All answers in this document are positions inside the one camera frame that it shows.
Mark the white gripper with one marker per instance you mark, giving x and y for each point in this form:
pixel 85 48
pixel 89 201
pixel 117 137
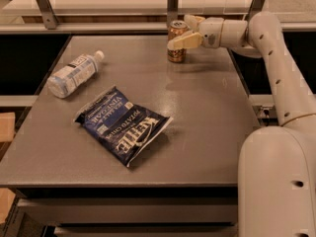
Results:
pixel 210 31

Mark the orange soda can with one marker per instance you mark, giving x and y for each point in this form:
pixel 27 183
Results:
pixel 176 28

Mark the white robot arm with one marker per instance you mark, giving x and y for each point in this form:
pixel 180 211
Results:
pixel 277 164

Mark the blue Kettle chip bag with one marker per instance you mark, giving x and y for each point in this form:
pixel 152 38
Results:
pixel 119 125

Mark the clear plastic water bottle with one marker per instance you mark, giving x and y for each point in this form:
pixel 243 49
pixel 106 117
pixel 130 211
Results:
pixel 68 79

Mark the grey table drawer cabinet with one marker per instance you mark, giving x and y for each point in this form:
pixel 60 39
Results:
pixel 119 212

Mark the cardboard box at left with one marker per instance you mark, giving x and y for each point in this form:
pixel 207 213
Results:
pixel 7 127

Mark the middle metal shelf bracket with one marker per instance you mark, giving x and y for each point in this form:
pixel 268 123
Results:
pixel 172 11

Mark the left metal shelf bracket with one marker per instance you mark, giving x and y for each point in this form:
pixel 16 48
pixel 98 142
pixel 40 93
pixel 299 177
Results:
pixel 47 14

